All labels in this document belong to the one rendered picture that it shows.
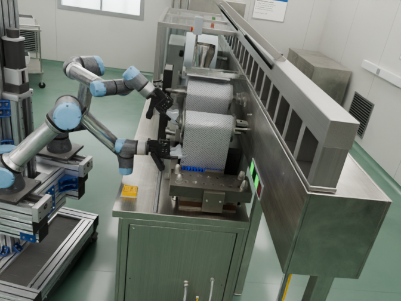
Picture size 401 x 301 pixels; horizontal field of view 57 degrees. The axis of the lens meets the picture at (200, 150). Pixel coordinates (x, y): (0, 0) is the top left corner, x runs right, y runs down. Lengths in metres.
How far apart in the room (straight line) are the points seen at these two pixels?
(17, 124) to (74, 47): 5.56
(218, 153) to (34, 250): 1.39
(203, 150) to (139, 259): 0.64
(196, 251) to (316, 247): 0.86
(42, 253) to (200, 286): 1.09
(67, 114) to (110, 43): 5.81
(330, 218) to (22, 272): 1.90
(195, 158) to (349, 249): 0.95
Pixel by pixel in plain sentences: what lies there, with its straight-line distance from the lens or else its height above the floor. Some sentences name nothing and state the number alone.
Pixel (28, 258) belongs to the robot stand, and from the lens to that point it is 2.61.
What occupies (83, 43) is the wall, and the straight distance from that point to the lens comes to 7.61.
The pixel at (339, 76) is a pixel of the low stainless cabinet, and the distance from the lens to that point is 6.09.
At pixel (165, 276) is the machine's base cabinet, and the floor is 0.51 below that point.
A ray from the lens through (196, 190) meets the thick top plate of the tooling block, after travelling 1.75.
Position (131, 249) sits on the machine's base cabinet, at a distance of 1.91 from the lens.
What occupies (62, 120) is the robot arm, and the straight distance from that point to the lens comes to 1.74.
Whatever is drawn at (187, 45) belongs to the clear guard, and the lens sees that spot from 2.76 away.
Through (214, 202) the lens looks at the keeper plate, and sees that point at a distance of 1.77.
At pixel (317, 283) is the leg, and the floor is 1.04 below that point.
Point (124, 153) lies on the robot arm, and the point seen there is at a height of 1.09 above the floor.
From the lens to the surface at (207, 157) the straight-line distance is 1.89.
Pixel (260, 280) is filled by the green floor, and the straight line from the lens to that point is 2.87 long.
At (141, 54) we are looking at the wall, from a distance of 7.44.
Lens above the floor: 1.94
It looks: 26 degrees down
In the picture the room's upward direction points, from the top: 9 degrees clockwise
